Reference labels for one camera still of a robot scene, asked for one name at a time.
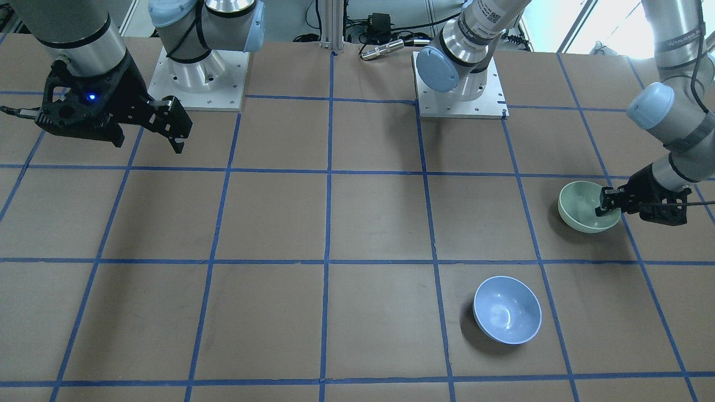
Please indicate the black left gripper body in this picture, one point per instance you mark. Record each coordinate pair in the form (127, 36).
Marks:
(643, 191)

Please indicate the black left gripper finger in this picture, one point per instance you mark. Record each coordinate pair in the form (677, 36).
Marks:
(611, 199)

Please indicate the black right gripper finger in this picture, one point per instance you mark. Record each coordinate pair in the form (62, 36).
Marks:
(166, 117)

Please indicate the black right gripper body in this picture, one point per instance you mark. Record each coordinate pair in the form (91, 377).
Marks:
(127, 89)

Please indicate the green bowl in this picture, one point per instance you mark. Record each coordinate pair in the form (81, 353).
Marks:
(577, 202)

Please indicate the blue bowl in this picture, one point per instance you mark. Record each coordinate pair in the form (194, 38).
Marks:
(507, 310)

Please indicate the black power brick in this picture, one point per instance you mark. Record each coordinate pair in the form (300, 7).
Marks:
(378, 28)

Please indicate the silver metal cylinder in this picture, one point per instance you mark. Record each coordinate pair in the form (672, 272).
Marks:
(381, 50)

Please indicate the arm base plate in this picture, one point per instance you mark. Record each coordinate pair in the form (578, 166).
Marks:
(216, 83)
(477, 96)

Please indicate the aluminium frame post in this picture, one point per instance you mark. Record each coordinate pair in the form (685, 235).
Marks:
(331, 23)

